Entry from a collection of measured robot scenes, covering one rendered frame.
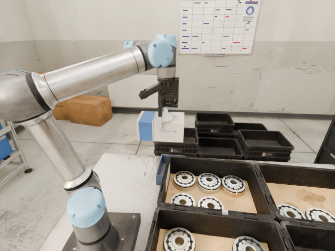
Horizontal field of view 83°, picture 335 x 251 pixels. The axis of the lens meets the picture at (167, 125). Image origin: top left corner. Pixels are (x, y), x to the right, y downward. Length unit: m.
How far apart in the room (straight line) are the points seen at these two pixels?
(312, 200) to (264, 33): 2.93
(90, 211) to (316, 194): 0.92
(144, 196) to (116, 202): 0.14
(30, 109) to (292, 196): 1.00
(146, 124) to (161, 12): 2.79
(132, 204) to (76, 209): 0.39
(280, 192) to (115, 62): 0.86
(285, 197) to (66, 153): 0.90
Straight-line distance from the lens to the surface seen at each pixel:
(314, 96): 4.25
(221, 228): 0.75
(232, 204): 0.89
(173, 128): 0.78
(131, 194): 1.08
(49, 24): 4.10
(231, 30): 3.48
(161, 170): 1.20
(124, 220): 0.92
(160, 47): 0.55
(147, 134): 0.81
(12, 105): 0.54
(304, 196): 1.06
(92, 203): 0.70
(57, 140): 0.71
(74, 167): 0.76
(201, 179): 0.92
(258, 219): 0.74
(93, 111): 3.36
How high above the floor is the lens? 1.47
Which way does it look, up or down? 27 degrees down
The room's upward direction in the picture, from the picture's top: straight up
